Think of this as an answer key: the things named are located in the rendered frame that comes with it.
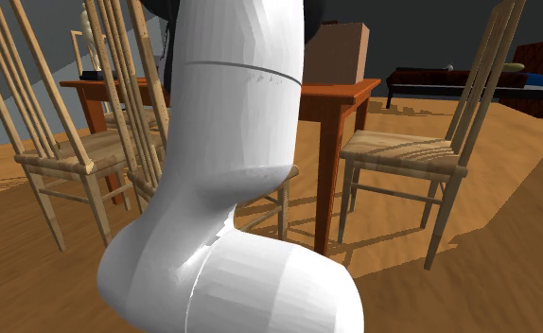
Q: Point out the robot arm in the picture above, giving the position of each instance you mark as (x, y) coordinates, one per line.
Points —
(234, 138)

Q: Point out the red-brown wooden table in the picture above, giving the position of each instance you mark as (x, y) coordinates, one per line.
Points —
(340, 90)

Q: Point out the brown cardboard box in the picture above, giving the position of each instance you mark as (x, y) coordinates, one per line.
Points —
(336, 53)

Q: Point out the dark wooden bed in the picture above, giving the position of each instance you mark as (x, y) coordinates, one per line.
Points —
(437, 78)

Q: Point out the white figure on black base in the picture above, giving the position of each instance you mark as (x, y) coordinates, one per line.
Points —
(90, 41)

